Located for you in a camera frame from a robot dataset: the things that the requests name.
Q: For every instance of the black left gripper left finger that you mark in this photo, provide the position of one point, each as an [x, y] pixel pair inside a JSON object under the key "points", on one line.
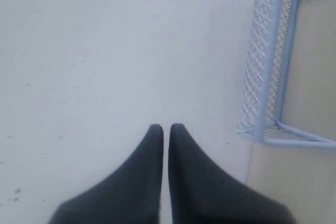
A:
{"points": [[131, 194]]}

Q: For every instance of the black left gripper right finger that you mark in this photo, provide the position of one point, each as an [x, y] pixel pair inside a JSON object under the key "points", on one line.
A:
{"points": [[201, 192]]}

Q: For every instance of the small light blue goal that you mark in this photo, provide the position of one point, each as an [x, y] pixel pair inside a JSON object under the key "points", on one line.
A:
{"points": [[265, 77]]}

